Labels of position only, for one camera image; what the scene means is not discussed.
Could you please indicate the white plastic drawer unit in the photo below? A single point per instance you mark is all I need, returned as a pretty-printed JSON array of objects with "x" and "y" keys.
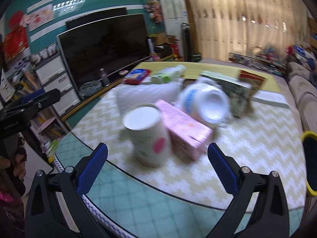
[{"x": 52, "y": 74}]

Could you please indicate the white blue round container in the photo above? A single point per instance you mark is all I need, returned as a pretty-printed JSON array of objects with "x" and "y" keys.
[{"x": 205, "y": 101}]

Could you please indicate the red blue snack packet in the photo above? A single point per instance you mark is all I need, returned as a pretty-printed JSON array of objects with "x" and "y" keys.
[{"x": 136, "y": 76}]

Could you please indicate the black tower fan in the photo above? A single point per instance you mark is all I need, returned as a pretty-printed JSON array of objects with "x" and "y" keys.
[{"x": 186, "y": 41}]

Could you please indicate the tv cabinet with drawers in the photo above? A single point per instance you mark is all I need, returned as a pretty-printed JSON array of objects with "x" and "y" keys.
[{"x": 77, "y": 112}]

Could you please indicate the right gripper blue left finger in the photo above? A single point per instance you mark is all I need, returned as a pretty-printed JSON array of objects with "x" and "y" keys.
[{"x": 89, "y": 167}]

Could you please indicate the green grey drink carton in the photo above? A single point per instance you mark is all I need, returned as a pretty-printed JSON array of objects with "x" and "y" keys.
[{"x": 237, "y": 90}]

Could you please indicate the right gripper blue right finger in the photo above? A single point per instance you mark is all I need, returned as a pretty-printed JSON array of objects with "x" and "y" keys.
[{"x": 222, "y": 166}]

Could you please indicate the cream curtains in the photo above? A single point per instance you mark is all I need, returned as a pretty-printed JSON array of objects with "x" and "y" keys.
[{"x": 248, "y": 26}]

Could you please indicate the pink strawberry milk carton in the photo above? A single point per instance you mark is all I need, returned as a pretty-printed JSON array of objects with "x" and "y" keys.
[{"x": 188, "y": 136}]

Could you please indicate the yellow rimmed trash bin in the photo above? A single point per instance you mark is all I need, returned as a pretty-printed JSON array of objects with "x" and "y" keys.
[{"x": 308, "y": 139}]

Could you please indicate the white paper cup pink dot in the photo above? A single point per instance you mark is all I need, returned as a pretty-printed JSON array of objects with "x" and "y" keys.
[{"x": 148, "y": 134}]

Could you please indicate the blue finger of the seen left gripper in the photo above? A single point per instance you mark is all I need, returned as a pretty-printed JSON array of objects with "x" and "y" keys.
[{"x": 33, "y": 95}]

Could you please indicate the clear water bottle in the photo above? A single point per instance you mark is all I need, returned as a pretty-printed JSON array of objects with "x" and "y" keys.
[{"x": 104, "y": 77}]

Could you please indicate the person's left hand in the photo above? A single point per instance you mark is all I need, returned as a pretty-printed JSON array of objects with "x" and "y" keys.
[{"x": 10, "y": 148}]

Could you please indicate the beige sofa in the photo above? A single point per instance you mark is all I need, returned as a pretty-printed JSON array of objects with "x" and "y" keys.
[{"x": 302, "y": 83}]

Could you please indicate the red brown snack bag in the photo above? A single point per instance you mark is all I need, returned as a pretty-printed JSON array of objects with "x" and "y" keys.
[{"x": 256, "y": 81}]

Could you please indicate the green white plastic bottle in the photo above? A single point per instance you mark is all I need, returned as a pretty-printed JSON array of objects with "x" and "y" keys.
[{"x": 168, "y": 75}]

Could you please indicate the glass ashtray bowl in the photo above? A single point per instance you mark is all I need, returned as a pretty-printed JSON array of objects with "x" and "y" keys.
[{"x": 90, "y": 88}]

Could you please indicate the large black television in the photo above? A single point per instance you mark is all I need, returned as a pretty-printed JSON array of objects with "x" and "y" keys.
[{"x": 110, "y": 45}]

